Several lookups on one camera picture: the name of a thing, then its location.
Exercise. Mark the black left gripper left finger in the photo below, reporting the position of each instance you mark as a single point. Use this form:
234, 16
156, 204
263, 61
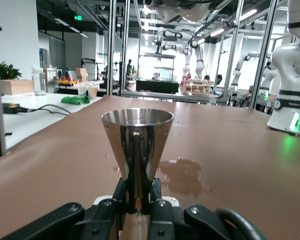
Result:
120, 195

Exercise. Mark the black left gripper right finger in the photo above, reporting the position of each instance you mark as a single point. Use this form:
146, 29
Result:
155, 190

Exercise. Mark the steel double cone jigger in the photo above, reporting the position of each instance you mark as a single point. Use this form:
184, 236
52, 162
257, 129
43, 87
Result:
120, 135

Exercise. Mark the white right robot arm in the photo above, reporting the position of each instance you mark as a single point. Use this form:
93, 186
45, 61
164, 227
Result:
287, 75

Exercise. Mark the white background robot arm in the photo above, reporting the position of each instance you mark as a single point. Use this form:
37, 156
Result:
200, 65
172, 34
251, 55

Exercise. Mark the white paper cup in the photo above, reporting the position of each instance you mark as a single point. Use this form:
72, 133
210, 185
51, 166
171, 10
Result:
82, 92
92, 93

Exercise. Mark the brown table mat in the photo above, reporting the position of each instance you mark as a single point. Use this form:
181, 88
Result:
240, 162

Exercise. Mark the black counter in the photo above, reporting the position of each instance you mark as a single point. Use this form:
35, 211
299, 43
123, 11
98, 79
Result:
157, 87

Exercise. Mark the green cloth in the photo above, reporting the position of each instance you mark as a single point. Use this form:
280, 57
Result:
75, 100

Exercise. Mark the food display rack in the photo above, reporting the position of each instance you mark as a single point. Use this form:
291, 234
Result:
197, 87

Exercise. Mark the white side table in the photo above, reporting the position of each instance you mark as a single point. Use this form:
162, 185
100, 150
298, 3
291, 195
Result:
27, 125

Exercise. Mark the yellow toy vehicle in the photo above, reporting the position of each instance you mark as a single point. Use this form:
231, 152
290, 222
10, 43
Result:
68, 82

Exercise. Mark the stacked cardboard boxes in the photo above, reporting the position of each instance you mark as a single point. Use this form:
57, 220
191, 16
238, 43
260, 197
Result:
81, 75

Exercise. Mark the black yellow power adapter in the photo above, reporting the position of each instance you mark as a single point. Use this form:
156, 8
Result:
13, 108

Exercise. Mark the clear glass pitcher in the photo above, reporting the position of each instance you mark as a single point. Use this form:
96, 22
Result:
38, 82

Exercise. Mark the light wooden box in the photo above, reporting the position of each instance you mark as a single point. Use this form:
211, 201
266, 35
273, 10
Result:
17, 87

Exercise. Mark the green potted plant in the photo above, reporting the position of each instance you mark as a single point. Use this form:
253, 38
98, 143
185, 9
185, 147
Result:
8, 72

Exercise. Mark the ceiling strip light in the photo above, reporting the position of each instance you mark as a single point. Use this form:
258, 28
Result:
217, 32
62, 22

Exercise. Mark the green exit sign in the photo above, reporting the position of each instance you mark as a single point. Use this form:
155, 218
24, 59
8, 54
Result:
78, 17

